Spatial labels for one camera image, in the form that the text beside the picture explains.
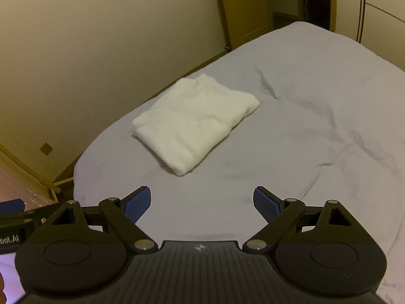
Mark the grey bed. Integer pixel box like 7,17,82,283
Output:
73,21,405,304

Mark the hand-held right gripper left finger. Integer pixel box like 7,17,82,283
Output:
52,185,158,254

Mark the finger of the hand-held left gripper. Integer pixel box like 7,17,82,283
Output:
0,199,25,215

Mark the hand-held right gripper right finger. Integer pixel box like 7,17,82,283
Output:
242,185,353,254

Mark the pale bed frame rail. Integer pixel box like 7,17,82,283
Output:
47,177,76,201

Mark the olive door frame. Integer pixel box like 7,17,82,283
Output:
329,0,338,34

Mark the cream knit sweater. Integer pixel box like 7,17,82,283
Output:
131,73,260,176

